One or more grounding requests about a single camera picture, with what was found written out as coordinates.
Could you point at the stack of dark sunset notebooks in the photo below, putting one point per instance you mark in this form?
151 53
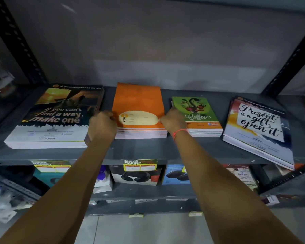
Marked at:
58 109

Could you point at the small white shelf label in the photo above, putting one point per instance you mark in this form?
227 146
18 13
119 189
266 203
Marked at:
136 215
195 213

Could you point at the person's right forearm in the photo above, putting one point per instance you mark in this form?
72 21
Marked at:
226 190

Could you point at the blue product box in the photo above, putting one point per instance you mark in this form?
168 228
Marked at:
175 175

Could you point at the white and purple product box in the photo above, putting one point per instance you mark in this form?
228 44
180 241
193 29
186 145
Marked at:
103 181

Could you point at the black and white product box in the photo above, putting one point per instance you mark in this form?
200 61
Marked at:
137 176

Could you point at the person's left fingers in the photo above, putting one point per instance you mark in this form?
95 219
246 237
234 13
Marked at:
109 115

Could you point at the teal product box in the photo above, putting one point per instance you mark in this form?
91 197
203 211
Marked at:
45 177

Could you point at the clear plastic bags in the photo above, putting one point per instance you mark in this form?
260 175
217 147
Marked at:
5 200

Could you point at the person's right fingers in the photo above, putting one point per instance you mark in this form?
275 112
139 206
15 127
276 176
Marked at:
167 118

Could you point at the person's left forearm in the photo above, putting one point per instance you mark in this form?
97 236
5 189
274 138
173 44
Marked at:
66 190

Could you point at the stack of white lettered notebooks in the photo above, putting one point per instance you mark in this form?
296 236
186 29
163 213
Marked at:
259 124

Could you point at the person's left hand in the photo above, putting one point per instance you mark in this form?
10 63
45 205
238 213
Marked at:
101 128

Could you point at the stack of green notebooks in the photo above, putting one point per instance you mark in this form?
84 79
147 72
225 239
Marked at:
199 111

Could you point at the printed paper packet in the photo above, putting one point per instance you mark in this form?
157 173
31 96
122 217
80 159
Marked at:
242 175

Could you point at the person's right hand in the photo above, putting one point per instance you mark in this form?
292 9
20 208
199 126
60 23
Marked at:
175 120

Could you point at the stack of orange notebooks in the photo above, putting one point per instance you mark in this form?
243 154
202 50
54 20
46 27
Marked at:
138 101

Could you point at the clear wrapped goods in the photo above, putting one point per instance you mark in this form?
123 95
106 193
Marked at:
0 78

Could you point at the grey metal shelving unit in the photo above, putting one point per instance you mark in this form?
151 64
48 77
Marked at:
142 149

